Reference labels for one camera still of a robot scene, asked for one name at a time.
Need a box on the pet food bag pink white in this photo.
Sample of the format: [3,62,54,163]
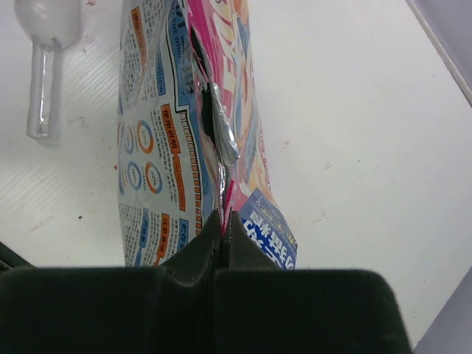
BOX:
[117,1,297,269]

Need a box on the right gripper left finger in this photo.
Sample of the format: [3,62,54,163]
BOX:
[1,212,221,353]

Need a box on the aluminium frame rail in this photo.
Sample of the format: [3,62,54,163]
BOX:
[407,0,471,101]

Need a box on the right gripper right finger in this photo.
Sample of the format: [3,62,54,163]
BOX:
[213,213,412,353]

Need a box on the clear plastic scoop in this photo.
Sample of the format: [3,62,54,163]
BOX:
[14,0,81,139]

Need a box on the black mounting base rail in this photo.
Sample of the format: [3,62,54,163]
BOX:
[0,243,32,273]

